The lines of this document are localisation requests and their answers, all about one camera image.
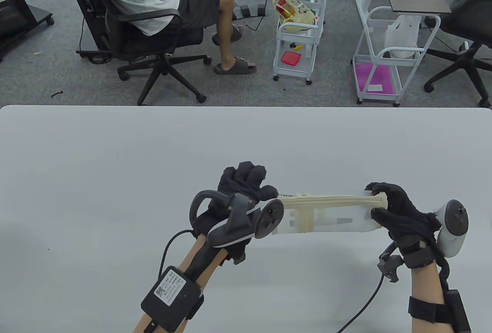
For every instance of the white cart with yellow bag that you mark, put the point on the white cart with yellow bag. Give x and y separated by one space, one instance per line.
303 69

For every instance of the red square lid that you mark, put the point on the red square lid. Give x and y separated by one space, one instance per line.
290 58

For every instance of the white cart with purple mat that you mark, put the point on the white cart with purple mat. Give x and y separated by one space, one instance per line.
399 59

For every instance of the black right forearm sensor box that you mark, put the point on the black right forearm sensor box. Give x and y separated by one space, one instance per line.
457 310

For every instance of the person's right hand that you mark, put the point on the person's right hand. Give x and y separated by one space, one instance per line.
407 221

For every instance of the black mesh office chair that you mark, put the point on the black mesh office chair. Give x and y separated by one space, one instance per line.
474 6

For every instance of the yellow and black tool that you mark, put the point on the yellow and black tool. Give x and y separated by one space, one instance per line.
298 47

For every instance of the person's left hand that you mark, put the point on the person's left hand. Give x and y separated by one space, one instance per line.
244 181

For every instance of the black rolling stand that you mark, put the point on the black rolling stand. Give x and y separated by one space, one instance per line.
23 10

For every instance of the person's right forearm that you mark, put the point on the person's right forearm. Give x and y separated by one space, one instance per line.
423 283

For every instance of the white plastic bag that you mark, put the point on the white plastic bag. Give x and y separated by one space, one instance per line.
401 37

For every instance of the purple mat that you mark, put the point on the purple mat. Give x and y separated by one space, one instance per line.
380 75

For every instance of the grey right hand controller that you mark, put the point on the grey right hand controller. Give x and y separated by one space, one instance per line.
453 225

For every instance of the translucent pencil pouch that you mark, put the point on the translucent pencil pouch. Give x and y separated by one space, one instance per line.
357 225

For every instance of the grey hand controller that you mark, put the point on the grey hand controller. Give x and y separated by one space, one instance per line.
453 225
238 225

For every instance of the person's left forearm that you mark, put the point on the person's left forearm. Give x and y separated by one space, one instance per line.
191 256

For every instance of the grey left hand controller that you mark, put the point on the grey left hand controller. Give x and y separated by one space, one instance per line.
238 225

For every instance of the black left forearm sensor box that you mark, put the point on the black left forearm sensor box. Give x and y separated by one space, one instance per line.
171 294

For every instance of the black and white marker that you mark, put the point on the black and white marker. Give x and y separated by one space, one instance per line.
338 219

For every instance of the small black floor scrap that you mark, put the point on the small black floor scrap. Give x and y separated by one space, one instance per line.
57 94

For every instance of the yellow plastic bag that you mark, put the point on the yellow plastic bag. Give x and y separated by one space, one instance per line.
296 17

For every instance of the black computer tower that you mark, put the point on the black computer tower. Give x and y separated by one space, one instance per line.
82 6

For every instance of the grey sandal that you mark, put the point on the grey sandal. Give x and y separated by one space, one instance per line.
233 34
234 67

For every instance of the small white card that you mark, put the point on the small white card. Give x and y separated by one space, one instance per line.
374 87

